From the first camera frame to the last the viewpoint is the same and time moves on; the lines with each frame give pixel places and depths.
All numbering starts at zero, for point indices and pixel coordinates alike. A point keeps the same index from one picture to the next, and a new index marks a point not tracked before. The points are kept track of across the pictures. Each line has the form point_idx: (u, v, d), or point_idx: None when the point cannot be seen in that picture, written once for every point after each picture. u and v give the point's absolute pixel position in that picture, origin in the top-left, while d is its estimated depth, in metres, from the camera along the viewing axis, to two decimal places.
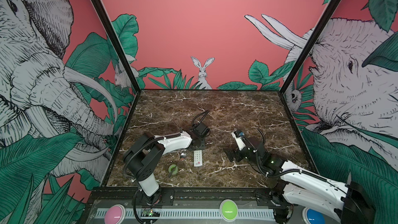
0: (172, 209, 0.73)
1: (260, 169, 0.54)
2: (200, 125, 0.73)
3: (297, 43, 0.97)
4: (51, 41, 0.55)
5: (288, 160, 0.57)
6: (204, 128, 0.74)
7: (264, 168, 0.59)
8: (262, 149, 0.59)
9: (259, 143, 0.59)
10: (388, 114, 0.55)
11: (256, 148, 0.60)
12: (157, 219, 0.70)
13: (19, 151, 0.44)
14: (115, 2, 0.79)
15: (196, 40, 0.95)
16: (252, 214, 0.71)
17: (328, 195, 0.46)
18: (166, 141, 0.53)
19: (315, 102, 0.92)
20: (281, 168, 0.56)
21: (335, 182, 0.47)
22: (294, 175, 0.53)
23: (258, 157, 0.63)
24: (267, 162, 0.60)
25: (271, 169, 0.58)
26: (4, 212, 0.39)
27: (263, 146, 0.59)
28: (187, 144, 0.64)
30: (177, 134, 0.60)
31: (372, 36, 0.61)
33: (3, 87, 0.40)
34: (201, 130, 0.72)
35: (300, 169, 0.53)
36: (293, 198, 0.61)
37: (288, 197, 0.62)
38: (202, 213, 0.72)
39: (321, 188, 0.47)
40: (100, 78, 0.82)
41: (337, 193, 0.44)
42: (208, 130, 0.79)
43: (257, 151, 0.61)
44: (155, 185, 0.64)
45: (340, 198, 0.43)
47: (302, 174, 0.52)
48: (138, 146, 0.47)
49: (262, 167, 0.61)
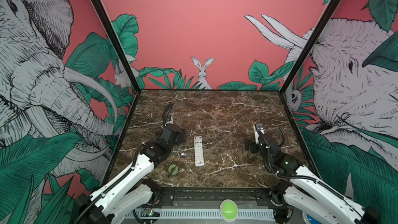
0: (172, 209, 0.73)
1: (271, 166, 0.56)
2: (164, 131, 0.57)
3: (297, 43, 0.97)
4: (51, 41, 0.55)
5: (305, 166, 0.54)
6: (170, 134, 0.59)
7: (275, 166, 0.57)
8: (275, 147, 0.57)
9: (274, 141, 0.56)
10: (388, 114, 0.55)
11: (269, 145, 0.58)
12: (157, 219, 0.70)
13: (19, 151, 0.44)
14: (116, 2, 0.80)
15: (196, 40, 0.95)
16: (252, 214, 0.71)
17: (341, 213, 0.44)
18: (110, 193, 0.43)
19: (315, 102, 0.92)
20: (295, 171, 0.53)
21: (351, 201, 0.44)
22: (308, 182, 0.50)
23: (270, 154, 0.60)
24: (279, 162, 0.57)
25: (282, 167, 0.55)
26: (4, 212, 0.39)
27: (278, 145, 0.57)
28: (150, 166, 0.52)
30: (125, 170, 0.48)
31: (372, 35, 0.61)
33: (4, 87, 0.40)
34: (165, 135, 0.57)
35: (316, 179, 0.50)
36: (292, 200, 0.61)
37: (288, 199, 0.63)
38: (202, 213, 0.72)
39: (335, 204, 0.45)
40: (100, 78, 0.82)
41: (351, 214, 0.42)
42: (178, 131, 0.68)
43: (270, 147, 0.59)
44: (149, 193, 0.63)
45: (354, 220, 0.41)
47: (316, 184, 0.49)
48: (75, 214, 0.42)
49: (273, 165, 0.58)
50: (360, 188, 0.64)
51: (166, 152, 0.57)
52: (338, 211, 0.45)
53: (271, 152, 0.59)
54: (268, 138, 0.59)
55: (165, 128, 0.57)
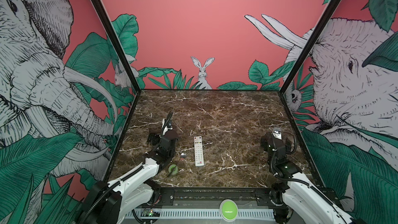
0: (172, 209, 0.73)
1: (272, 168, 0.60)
2: (163, 139, 0.62)
3: (297, 43, 0.97)
4: (51, 41, 0.55)
5: (303, 173, 0.57)
6: (169, 142, 0.65)
7: (276, 168, 0.61)
8: (282, 153, 0.61)
9: (283, 146, 0.60)
10: (388, 114, 0.55)
11: (276, 149, 0.63)
12: (157, 219, 0.70)
13: (19, 150, 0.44)
14: (116, 2, 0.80)
15: (196, 39, 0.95)
16: (252, 214, 0.71)
17: (326, 216, 0.46)
18: (125, 182, 0.47)
19: (315, 102, 0.92)
20: (291, 174, 0.57)
21: (341, 211, 0.45)
22: (301, 186, 0.53)
23: (275, 157, 0.64)
24: (281, 166, 0.61)
25: (281, 172, 0.60)
26: (4, 212, 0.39)
27: (284, 151, 0.61)
28: (155, 170, 0.59)
30: (136, 169, 0.53)
31: (372, 35, 0.61)
33: (4, 87, 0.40)
34: (164, 143, 0.63)
35: (309, 183, 0.53)
36: (289, 200, 0.61)
37: (287, 199, 0.62)
38: (202, 213, 0.72)
39: (322, 207, 0.47)
40: (100, 78, 0.82)
41: (336, 219, 0.44)
42: (174, 137, 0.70)
43: (276, 151, 0.63)
44: (149, 191, 0.63)
45: None
47: (309, 188, 0.52)
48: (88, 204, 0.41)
49: (274, 167, 0.63)
50: (360, 188, 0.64)
51: (168, 157, 0.65)
52: (325, 216, 0.46)
53: (276, 155, 0.64)
54: (277, 141, 0.63)
55: (163, 137, 0.62)
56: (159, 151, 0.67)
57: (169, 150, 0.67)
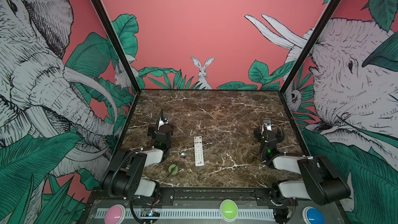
0: (172, 208, 0.73)
1: (263, 156, 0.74)
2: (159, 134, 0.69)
3: (297, 43, 0.97)
4: (51, 41, 0.55)
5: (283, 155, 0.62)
6: (166, 136, 0.72)
7: (265, 156, 0.70)
8: (273, 143, 0.68)
9: (274, 138, 0.68)
10: (388, 114, 0.55)
11: (268, 140, 0.70)
12: (157, 219, 0.70)
13: (19, 151, 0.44)
14: (116, 2, 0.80)
15: (196, 40, 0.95)
16: (252, 214, 0.71)
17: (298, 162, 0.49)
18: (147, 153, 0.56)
19: (315, 102, 0.92)
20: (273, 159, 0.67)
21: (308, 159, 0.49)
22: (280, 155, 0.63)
23: (266, 147, 0.73)
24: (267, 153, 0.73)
25: (267, 158, 0.69)
26: (3, 212, 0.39)
27: (275, 142, 0.68)
28: (159, 159, 0.66)
30: (151, 148, 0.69)
31: (372, 36, 0.61)
33: (3, 87, 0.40)
34: (160, 137, 0.70)
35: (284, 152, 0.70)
36: (285, 186, 0.62)
37: (282, 187, 0.64)
38: (202, 213, 0.72)
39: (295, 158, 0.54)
40: (100, 78, 0.82)
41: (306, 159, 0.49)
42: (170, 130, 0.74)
43: (268, 143, 0.71)
44: (153, 183, 0.65)
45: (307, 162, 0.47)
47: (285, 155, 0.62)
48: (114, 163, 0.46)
49: (264, 155, 0.72)
50: (360, 188, 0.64)
51: (168, 148, 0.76)
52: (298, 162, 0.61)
53: (268, 145, 0.71)
54: (270, 134, 0.70)
55: (158, 132, 0.68)
56: (157, 145, 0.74)
57: (167, 142, 0.75)
